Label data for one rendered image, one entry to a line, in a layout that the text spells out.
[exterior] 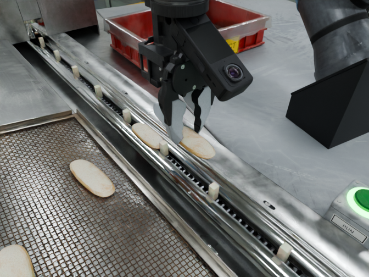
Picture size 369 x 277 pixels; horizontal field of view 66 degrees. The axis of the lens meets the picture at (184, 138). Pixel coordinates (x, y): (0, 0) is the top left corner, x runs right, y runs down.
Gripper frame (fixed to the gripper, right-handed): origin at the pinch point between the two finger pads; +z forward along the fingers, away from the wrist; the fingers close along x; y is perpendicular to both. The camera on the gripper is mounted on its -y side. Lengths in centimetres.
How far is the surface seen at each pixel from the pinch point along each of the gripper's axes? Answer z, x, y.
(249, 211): 9.0, -1.8, -12.5
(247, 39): 8, -55, 34
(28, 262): 1.2, 26.9, -4.4
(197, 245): 4.8, 9.9, -13.3
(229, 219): 9.0, 1.5, -11.5
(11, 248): 1.1, 27.8, -1.6
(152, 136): 7.9, 0.0, 11.7
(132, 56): 10, -19, 50
